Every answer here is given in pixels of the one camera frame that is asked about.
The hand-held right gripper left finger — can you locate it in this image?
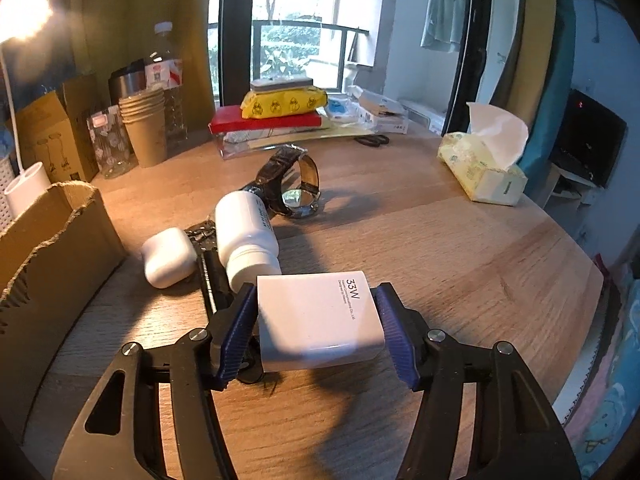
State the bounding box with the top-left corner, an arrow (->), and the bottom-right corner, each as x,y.
52,282 -> 261,480

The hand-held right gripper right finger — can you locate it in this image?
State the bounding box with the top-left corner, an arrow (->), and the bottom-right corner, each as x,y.
372,282 -> 583,480

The black car key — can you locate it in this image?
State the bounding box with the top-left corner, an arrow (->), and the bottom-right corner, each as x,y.
184,217 -> 268,386

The white charger block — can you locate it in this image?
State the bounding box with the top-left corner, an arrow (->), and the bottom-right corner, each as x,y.
256,272 -> 386,373

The white earbuds case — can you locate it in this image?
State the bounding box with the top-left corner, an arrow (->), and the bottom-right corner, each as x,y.
141,227 -> 198,289

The white pill bottle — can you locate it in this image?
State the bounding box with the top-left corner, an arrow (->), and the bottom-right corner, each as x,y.
214,192 -> 282,293

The brown leather strap wristwatch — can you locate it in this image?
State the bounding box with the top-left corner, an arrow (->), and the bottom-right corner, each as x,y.
242,145 -> 323,220

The torn cardboard box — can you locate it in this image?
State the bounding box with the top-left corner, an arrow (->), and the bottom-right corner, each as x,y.
0,181 -> 128,446

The clear plastic tray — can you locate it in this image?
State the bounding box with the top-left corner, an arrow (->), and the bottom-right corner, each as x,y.
217,125 -> 373,161

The yellow tissue pack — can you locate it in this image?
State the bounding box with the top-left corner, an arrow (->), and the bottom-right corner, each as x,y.
437,101 -> 530,207

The white patterned packet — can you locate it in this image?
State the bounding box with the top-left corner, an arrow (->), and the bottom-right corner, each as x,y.
224,129 -> 321,145

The yellow paper envelope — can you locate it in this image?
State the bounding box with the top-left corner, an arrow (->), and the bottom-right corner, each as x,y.
250,119 -> 375,150

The red flat box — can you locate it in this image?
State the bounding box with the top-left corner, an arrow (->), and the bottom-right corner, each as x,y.
209,105 -> 322,135

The stack of brown paper cups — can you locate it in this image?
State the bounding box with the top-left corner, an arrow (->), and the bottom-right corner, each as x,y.
118,91 -> 168,168

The white long box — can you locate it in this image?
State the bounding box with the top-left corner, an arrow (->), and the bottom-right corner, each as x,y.
400,100 -> 447,136

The printed clear glass jar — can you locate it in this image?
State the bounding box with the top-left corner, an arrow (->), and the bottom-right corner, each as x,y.
87,107 -> 135,179

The white printed box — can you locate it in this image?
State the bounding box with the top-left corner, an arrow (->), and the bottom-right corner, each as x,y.
357,87 -> 410,134

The blue face mask packet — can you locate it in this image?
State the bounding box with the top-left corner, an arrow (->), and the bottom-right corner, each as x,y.
325,95 -> 361,123

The yellow wet wipes pack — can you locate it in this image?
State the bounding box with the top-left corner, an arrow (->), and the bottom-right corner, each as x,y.
240,86 -> 328,120

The grey flat block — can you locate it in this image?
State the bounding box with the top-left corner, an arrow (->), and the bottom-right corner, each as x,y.
250,76 -> 316,93

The white desk lamp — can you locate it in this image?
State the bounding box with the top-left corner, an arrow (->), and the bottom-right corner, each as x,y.
0,0 -> 53,216

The white plastic basket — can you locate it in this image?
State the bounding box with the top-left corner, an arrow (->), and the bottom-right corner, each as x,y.
0,152 -> 13,228

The brown printed carton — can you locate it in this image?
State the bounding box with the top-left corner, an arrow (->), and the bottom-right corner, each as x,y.
5,74 -> 101,183

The clear plastic water bottle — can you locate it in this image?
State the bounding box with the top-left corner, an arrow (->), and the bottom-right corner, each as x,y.
145,21 -> 188,148

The steel tumbler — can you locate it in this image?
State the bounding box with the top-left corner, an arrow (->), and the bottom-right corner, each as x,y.
108,66 -> 147,106

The black monitor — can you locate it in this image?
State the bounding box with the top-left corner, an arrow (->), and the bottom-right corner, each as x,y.
550,89 -> 628,188

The hanging pale green garment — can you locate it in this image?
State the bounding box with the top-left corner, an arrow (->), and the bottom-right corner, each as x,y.
420,0 -> 472,53

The yellow curtain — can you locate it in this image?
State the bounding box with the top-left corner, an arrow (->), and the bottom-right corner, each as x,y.
65,0 -> 217,126

